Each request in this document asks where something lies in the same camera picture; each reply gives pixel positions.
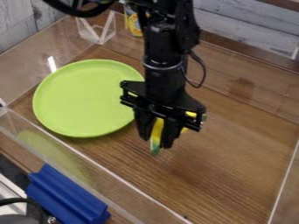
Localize green round plate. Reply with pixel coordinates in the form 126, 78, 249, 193
31, 59, 144, 138

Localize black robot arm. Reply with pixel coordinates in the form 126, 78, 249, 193
120, 0, 206, 153

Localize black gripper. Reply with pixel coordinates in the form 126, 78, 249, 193
120, 63, 206, 149

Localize yellow toy banana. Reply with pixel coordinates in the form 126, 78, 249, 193
149, 111, 206, 155

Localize yellow labelled tin can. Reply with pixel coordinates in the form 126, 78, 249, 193
124, 3, 142, 38

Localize black cable bottom left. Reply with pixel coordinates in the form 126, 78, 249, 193
0, 198, 44, 224

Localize clear acrylic front wall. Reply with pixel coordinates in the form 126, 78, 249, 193
0, 107, 192, 224

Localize clear acrylic triangle bracket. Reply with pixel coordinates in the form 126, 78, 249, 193
76, 10, 116, 46

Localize blue plastic block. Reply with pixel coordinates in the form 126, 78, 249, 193
25, 164, 110, 224

